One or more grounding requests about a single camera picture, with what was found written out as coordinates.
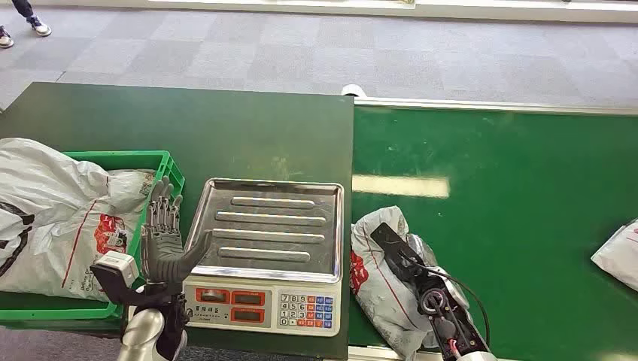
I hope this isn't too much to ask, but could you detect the green plastic crate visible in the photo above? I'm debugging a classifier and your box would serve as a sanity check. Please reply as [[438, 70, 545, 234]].
[[0, 150, 187, 323]]

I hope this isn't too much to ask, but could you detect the grey red-print package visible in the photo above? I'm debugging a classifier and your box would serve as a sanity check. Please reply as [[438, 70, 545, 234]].
[[350, 205, 472, 361]]

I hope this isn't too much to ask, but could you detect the green conveyor belt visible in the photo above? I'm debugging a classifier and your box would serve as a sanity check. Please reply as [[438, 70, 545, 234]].
[[348, 105, 638, 361]]

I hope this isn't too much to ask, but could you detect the long white red-print package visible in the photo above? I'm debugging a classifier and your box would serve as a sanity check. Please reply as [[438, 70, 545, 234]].
[[591, 219, 638, 293]]

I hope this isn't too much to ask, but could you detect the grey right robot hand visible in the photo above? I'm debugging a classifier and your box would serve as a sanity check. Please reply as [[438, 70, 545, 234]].
[[404, 232, 439, 272]]

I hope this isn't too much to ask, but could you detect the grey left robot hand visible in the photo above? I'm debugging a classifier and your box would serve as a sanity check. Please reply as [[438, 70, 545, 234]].
[[141, 175, 214, 286]]

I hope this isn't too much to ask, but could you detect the silver conveyor side rail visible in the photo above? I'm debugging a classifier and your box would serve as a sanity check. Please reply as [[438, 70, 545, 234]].
[[354, 97, 638, 117]]

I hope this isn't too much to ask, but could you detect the steel scale tray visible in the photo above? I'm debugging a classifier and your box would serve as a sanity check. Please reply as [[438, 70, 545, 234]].
[[185, 177, 346, 284]]

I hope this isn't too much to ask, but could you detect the white electronic scale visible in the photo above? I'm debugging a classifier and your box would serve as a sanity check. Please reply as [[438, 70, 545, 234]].
[[181, 177, 346, 338]]

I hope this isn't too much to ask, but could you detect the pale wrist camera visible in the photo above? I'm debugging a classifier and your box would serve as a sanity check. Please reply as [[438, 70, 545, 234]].
[[90, 250, 141, 305], [370, 222, 426, 286]]

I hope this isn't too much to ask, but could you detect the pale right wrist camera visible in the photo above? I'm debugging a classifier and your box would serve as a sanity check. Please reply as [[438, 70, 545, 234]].
[[370, 222, 426, 286]]

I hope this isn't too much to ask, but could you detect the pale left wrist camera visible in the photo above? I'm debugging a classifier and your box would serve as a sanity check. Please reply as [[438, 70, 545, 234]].
[[90, 250, 141, 305]]

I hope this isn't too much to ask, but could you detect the large white red-print package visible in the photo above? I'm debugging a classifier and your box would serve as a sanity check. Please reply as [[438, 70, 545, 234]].
[[0, 138, 156, 302]]

